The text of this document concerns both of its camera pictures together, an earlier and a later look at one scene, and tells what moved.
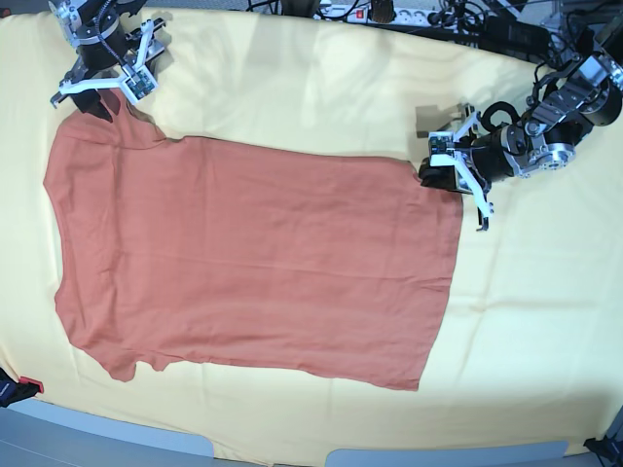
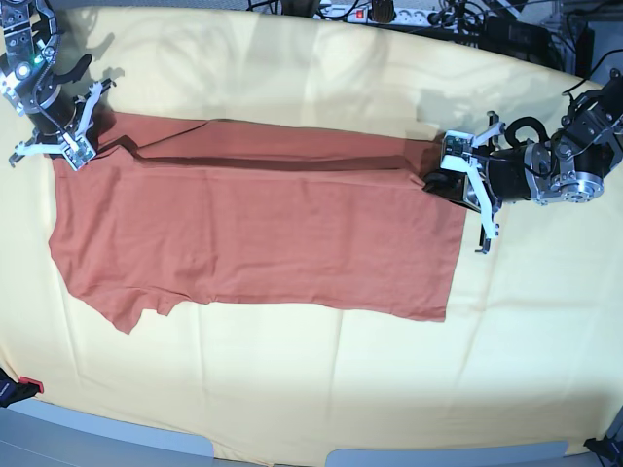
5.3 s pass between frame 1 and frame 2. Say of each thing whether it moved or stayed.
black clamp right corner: stayed
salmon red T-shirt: moved
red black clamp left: stayed
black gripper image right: moved
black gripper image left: moved
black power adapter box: stayed
